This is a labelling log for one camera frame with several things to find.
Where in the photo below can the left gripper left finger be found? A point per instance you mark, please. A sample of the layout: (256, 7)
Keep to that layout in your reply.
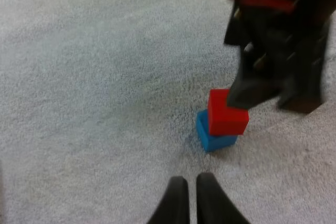
(174, 205)

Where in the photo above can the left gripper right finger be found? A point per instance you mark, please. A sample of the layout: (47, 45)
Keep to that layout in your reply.
(212, 203)

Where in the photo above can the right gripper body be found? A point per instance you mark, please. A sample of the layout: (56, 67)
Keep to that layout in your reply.
(278, 24)

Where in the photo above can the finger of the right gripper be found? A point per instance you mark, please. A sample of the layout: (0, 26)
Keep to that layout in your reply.
(305, 82)
(252, 91)

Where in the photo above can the red cube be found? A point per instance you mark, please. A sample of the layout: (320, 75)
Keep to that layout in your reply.
(227, 119)

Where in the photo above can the blue cube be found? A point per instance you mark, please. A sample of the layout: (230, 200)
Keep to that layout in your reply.
(210, 140)

